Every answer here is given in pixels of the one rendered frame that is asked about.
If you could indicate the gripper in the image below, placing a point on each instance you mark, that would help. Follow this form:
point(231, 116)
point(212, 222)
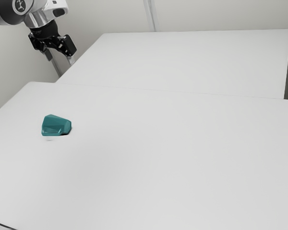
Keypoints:
point(46, 31)

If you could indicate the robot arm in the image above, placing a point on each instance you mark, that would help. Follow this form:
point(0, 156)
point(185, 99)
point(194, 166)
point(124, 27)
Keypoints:
point(36, 9)

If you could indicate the teal faceted mug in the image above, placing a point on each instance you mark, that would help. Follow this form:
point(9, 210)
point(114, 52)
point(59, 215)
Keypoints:
point(55, 125)

